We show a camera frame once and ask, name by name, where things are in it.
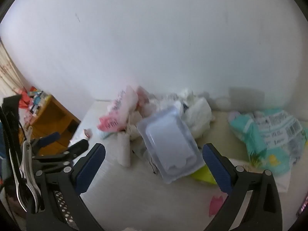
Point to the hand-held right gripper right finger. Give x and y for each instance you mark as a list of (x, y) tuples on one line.
[(216, 170)]

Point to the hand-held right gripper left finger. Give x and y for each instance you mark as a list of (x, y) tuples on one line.
[(91, 167)]

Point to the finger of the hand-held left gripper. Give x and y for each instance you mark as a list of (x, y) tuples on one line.
[(77, 147), (49, 138)]

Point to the pink printed wrapper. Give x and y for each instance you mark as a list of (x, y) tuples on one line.
[(118, 110)]

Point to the clear plastic blister tray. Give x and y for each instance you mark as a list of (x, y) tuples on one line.
[(168, 144)]

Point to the white plastic bag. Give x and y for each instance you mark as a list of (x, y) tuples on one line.
[(199, 115)]

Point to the red gift bag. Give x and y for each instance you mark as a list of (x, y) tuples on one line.
[(24, 101)]

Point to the yellow-green plastic wrapper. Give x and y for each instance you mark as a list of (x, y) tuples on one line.
[(204, 175)]

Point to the small pink wrapper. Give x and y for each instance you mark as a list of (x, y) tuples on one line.
[(87, 133)]

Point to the beige patterned curtain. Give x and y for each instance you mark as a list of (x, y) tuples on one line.
[(7, 72)]

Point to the pink paper scrap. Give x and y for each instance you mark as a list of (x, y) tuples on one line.
[(215, 205)]

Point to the white cylindrical tube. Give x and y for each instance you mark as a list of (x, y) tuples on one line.
[(124, 149)]

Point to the metal spring clip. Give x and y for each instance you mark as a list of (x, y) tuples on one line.
[(26, 173)]

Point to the brown polka dot cloth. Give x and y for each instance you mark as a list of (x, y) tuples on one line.
[(63, 209)]

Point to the teal printed packet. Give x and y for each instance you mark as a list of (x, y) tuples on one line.
[(264, 139)]

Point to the pink paper sheet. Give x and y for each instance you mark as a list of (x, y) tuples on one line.
[(144, 96)]

